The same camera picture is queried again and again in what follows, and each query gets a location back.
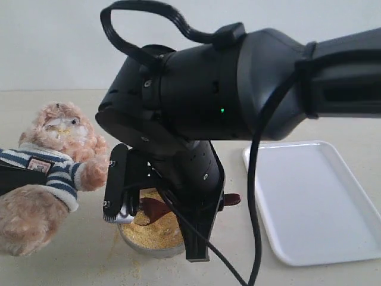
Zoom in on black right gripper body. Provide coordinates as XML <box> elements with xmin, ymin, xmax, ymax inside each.
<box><xmin>145</xmin><ymin>140</ymin><xmax>225</xmax><ymax>220</ymax></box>

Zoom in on teddy bear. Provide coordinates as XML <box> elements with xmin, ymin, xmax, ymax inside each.
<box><xmin>1</xmin><ymin>102</ymin><xmax>110</xmax><ymax>257</ymax></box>

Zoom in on black camera cable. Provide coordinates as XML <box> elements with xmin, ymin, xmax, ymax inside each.
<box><xmin>99</xmin><ymin>0</ymin><xmax>316</xmax><ymax>286</ymax></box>

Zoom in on white rectangular plastic tray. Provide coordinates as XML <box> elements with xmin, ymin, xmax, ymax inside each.
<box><xmin>255</xmin><ymin>141</ymin><xmax>380</xmax><ymax>266</ymax></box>

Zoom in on yellow millet grains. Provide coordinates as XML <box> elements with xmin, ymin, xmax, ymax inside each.
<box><xmin>120</xmin><ymin>205</ymin><xmax>185</xmax><ymax>248</ymax></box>

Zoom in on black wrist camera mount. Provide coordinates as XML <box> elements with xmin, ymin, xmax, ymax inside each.
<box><xmin>103</xmin><ymin>144</ymin><xmax>148</xmax><ymax>224</ymax></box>

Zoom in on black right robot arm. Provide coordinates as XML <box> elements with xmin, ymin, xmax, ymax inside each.
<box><xmin>96</xmin><ymin>23</ymin><xmax>380</xmax><ymax>262</ymax></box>

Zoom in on dark red wooden spoon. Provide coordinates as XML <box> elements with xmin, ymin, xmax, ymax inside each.
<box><xmin>133</xmin><ymin>193</ymin><xmax>241</xmax><ymax>226</ymax></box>

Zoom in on steel bowl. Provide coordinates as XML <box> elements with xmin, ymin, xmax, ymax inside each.
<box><xmin>118</xmin><ymin>212</ymin><xmax>185</xmax><ymax>259</ymax></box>

